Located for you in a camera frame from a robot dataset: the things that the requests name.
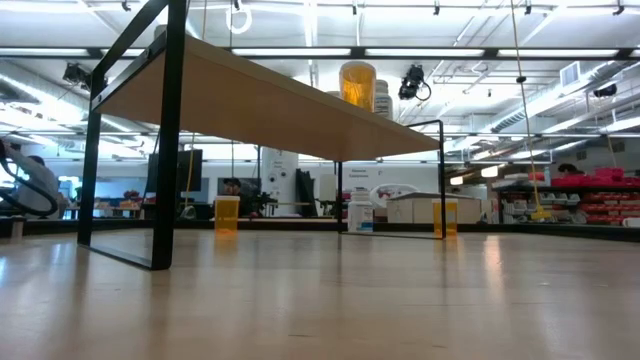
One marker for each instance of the person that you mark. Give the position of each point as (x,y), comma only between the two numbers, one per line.
(40,180)
(232,187)
(570,169)

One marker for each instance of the black ceiling device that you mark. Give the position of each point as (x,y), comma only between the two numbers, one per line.
(75,74)
(605,90)

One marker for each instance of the rack with red bins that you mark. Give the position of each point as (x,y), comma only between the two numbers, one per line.
(600,190)

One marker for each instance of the black monitor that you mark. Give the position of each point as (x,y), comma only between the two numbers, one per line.
(192,170)

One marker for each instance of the white pillar machine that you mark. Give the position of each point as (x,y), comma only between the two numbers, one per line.
(280,180)

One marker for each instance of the white cabinet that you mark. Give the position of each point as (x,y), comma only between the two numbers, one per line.
(415,210)

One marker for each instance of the orange medicine bottle white cap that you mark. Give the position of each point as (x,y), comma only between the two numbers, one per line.
(451,217)
(357,85)
(226,215)

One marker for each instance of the black hanging camera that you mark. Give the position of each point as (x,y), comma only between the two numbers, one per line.
(412,80)

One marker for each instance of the wooden tray with black ends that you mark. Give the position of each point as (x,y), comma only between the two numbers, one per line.
(260,105)

